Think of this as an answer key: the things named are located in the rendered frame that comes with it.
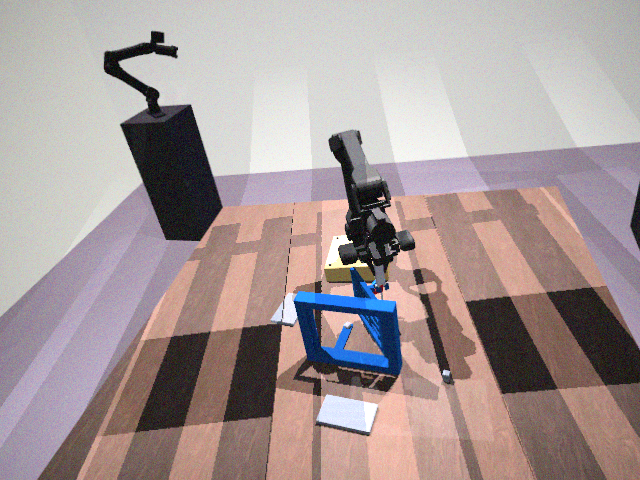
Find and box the blue rectangular frame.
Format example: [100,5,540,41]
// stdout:
[293,262,402,375]

